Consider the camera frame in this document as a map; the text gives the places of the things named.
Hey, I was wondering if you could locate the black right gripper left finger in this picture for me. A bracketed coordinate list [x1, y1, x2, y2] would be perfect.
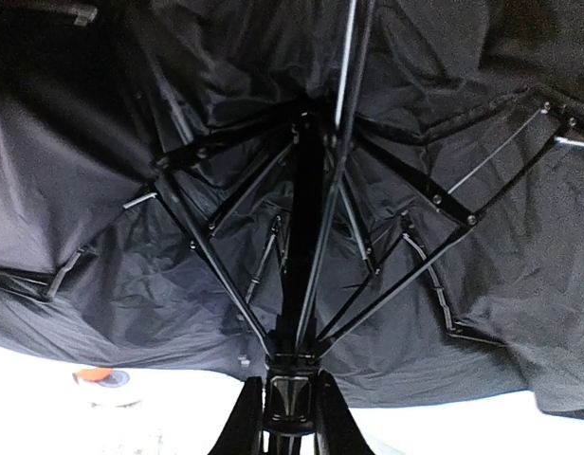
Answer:
[210, 376, 263, 455]

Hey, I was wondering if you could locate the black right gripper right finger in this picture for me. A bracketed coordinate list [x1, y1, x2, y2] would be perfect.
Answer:
[314, 371, 374, 455]

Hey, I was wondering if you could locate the lavender folding umbrella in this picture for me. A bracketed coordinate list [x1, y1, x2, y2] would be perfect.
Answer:
[0, 0, 584, 455]

